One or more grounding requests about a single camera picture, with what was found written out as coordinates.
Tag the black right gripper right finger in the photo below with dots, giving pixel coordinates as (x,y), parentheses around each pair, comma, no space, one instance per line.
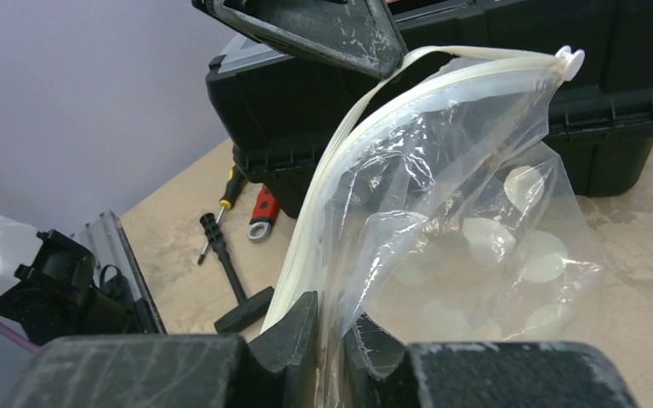
(383,372)

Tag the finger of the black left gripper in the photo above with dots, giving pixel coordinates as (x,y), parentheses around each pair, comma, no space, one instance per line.
(357,35)

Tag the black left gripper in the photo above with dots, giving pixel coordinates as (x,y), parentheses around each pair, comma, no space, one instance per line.
(90,285)

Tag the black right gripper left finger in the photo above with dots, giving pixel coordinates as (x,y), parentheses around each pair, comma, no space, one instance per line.
(275,369)

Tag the clear zip top bag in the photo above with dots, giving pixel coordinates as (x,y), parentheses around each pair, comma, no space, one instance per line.
(444,216)

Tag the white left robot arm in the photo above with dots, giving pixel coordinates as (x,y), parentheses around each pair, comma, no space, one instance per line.
(19,246)

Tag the black rubber mallet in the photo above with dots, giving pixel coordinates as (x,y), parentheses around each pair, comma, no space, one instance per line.
(248,309)

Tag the black plastic toolbox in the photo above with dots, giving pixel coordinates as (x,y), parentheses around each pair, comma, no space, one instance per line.
(281,111)

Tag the yellow black screwdriver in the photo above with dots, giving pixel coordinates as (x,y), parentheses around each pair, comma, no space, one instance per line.
(233,188)

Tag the red adjustable wrench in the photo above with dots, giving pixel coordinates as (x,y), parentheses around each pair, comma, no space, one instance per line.
(264,215)

